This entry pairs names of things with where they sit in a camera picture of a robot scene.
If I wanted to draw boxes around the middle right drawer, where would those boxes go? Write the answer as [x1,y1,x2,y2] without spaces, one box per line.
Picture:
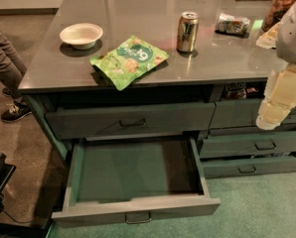
[200,131,296,159]

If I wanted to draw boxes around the closed top left drawer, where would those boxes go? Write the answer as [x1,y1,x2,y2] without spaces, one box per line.
[46,102,215,140]

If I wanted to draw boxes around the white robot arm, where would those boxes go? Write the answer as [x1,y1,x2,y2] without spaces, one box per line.
[256,2,296,130]

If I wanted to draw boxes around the white paper bowl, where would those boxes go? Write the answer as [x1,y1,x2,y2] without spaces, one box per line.
[60,23,103,50]

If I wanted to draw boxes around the bottom right drawer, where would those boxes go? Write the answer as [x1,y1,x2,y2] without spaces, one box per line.
[203,156,296,179]

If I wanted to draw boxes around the gold soda can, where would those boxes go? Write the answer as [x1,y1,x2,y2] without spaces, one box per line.
[177,11,199,53]

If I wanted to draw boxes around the snack packs in drawer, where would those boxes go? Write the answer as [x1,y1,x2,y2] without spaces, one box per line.
[222,82,259,99]

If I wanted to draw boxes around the open middle drawer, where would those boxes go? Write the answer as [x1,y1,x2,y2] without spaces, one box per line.
[52,136,221,227]

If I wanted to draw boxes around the person leg dark trousers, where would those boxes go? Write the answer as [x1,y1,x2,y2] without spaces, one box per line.
[0,30,27,103]

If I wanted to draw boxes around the crumpled white snack wrapper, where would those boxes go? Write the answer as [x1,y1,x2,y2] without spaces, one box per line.
[215,13,250,35]

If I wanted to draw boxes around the clear jar of snacks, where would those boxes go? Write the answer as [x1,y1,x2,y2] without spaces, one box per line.
[261,0,296,32]

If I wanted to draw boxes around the black cable on floor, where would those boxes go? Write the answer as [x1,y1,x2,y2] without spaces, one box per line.
[0,191,53,230]

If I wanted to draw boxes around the black sneaker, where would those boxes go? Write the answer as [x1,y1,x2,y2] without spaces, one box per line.
[0,104,31,122]

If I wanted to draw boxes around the green rice chip bag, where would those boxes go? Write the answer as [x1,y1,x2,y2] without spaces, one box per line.
[90,35,169,91]

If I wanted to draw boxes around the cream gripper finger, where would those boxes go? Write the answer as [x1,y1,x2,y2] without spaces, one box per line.
[256,63,296,130]

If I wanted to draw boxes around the top right drawer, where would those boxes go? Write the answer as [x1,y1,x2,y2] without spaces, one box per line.
[210,98,296,129]

